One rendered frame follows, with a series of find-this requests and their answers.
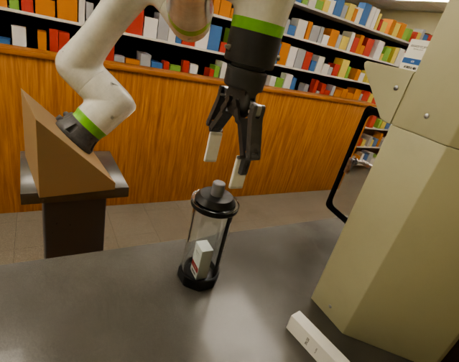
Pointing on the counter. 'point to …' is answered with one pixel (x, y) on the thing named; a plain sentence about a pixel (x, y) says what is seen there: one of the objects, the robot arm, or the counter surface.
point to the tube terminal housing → (413, 215)
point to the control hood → (388, 87)
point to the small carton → (414, 54)
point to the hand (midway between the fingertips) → (223, 166)
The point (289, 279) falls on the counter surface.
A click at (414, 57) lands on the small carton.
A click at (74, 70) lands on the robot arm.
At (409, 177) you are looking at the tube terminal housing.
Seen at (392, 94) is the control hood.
